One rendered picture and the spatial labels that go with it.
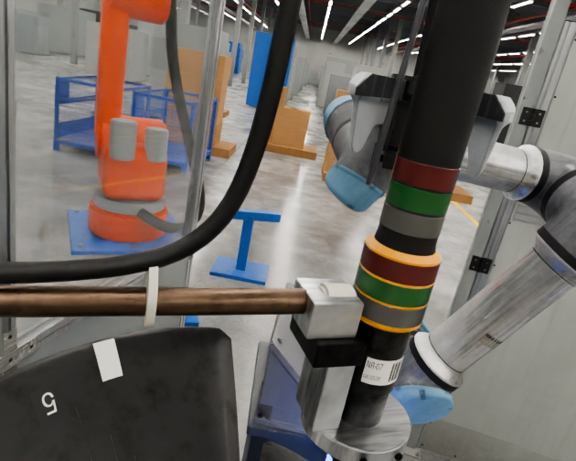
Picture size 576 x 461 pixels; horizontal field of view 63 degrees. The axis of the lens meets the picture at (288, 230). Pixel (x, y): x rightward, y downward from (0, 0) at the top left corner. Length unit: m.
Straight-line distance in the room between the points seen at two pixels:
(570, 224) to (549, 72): 1.33
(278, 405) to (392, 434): 0.68
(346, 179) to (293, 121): 8.80
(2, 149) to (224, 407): 0.69
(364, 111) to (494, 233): 1.81
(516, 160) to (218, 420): 0.62
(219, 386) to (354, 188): 0.30
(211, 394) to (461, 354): 0.53
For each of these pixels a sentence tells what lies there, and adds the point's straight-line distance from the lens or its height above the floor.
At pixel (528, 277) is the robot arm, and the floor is 1.43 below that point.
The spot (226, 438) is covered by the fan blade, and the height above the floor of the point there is 1.37.
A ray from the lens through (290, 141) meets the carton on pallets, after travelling 9.45.
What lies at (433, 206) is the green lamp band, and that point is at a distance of 0.25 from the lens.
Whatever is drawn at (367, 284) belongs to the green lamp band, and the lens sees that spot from 0.27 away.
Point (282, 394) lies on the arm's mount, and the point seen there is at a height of 1.08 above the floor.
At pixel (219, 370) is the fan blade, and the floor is 1.40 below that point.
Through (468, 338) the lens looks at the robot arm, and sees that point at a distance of 0.87.
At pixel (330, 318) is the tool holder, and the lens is 0.25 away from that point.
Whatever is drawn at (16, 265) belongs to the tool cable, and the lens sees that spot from 0.23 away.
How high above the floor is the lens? 1.67
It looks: 19 degrees down
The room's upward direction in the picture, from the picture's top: 11 degrees clockwise
